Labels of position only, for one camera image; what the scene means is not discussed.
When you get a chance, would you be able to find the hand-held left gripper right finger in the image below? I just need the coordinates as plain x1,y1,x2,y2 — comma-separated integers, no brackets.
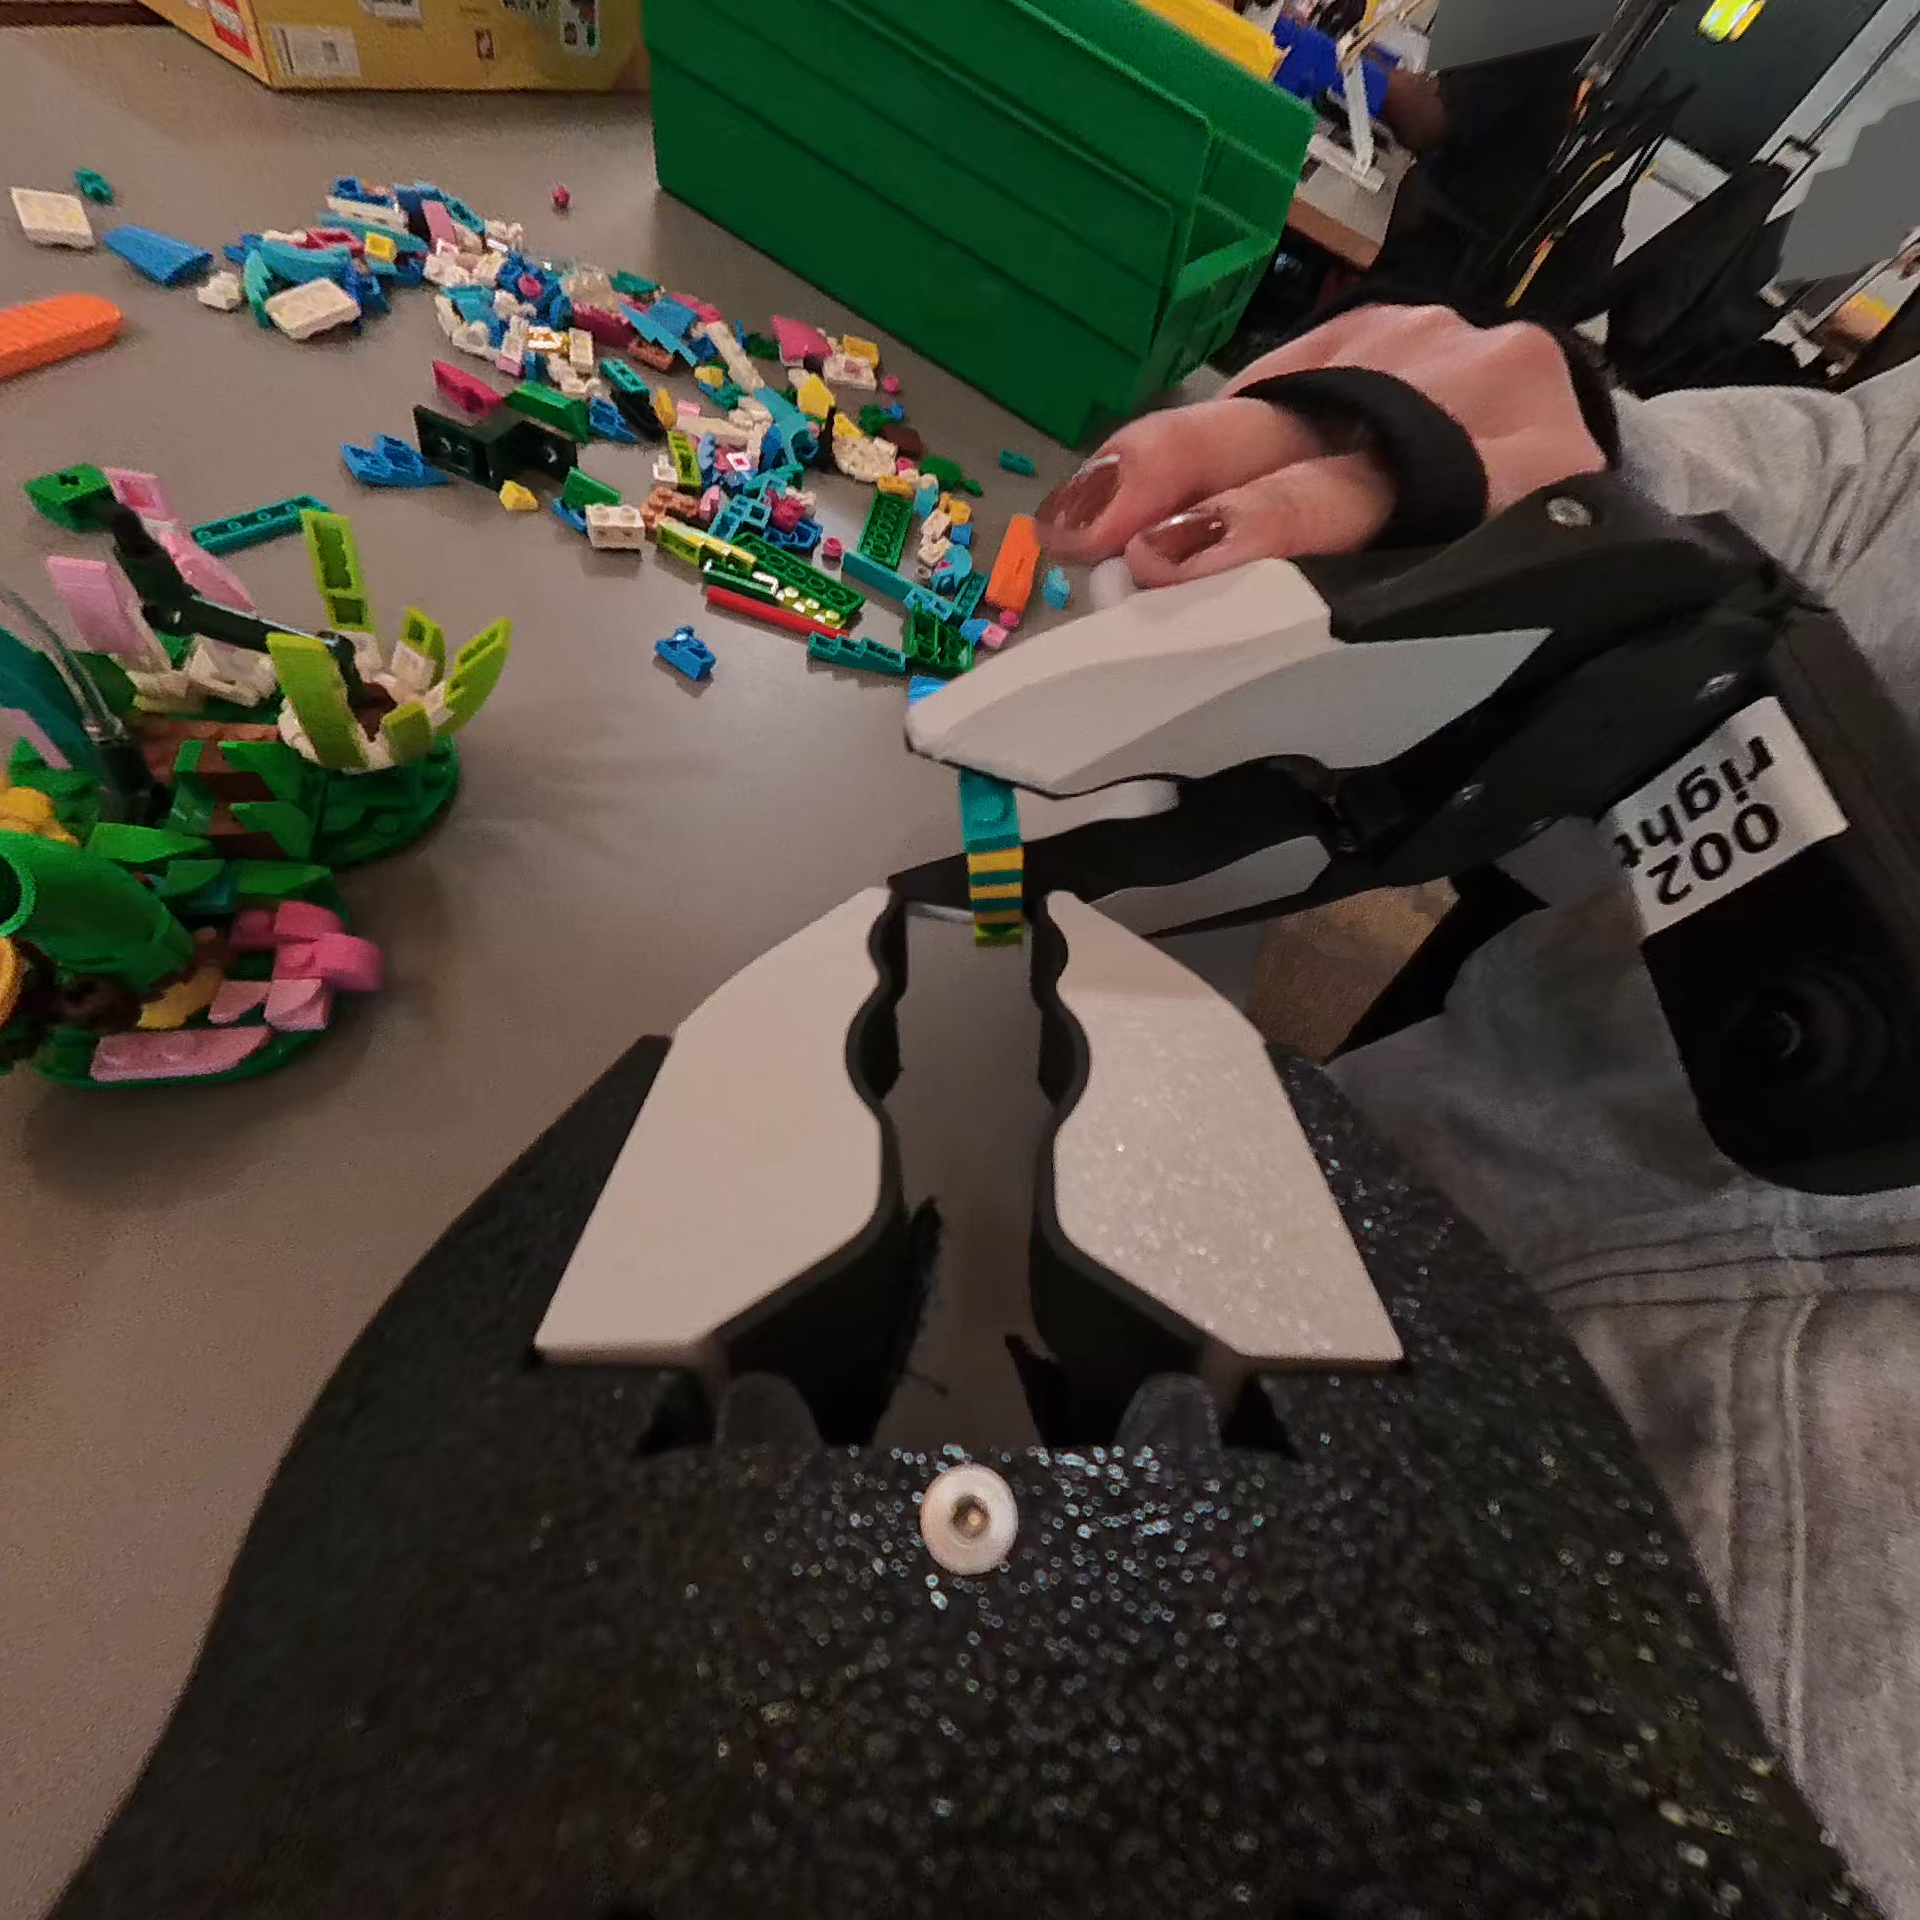
1031,889,1406,1375

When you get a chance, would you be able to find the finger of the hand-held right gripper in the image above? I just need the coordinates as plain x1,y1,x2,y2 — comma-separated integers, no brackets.
903,565,1555,798
885,779,1337,919

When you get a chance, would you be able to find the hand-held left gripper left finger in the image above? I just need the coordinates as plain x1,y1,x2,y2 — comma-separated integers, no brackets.
535,887,909,1370

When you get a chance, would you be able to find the teal yellow striped toy brick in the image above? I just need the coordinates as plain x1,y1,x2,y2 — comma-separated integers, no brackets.
955,769,1031,944

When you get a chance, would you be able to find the person's right forearm grey sleeve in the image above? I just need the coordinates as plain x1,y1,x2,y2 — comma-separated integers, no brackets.
1604,357,1920,658

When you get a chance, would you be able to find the person's right hand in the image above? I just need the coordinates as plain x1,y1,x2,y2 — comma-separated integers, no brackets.
1034,305,1623,603

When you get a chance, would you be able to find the heap of mixed toy bricks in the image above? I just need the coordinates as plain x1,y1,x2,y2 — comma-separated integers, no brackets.
197,176,1077,679

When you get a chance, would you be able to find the green plastic storage bin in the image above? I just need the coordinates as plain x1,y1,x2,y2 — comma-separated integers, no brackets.
641,0,1322,454

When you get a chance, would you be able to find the person's grey clothing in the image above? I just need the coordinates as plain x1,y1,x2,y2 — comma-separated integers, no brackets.
1322,887,1920,1920

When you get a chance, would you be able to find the water lily toy brick model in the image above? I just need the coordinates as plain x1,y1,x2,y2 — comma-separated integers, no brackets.
45,507,519,876

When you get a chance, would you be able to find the pink flower toy brick model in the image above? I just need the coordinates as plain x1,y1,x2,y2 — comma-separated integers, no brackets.
0,626,386,1090

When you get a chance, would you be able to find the teal long toy plate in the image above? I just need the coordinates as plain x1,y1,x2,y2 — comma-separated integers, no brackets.
190,492,338,558

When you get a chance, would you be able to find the yellow cardboard box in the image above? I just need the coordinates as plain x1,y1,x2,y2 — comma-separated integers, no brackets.
137,0,652,97

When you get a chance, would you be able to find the blue wedge toy brick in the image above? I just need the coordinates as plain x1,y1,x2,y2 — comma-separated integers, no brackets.
102,221,217,291

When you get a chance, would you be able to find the orange ribbed toy piece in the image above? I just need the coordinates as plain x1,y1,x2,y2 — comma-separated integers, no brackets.
0,291,126,382

